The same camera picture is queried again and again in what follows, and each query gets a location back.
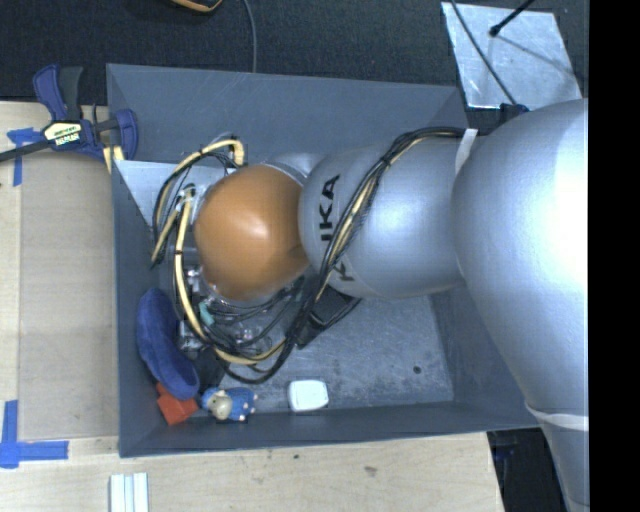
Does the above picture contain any red block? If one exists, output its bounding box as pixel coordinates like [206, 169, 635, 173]
[155, 381, 201, 427]

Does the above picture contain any blue toy figure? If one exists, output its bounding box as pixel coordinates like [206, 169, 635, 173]
[200, 385, 259, 423]

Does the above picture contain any white small box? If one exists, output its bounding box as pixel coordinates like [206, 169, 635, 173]
[286, 379, 331, 413]

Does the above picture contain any pale wood board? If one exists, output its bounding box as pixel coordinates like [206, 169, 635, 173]
[17, 149, 121, 442]

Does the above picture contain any black rectangular object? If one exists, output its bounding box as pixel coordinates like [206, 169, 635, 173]
[296, 286, 362, 350]

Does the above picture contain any grey metal bin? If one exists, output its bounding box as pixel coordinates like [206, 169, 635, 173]
[104, 63, 542, 459]

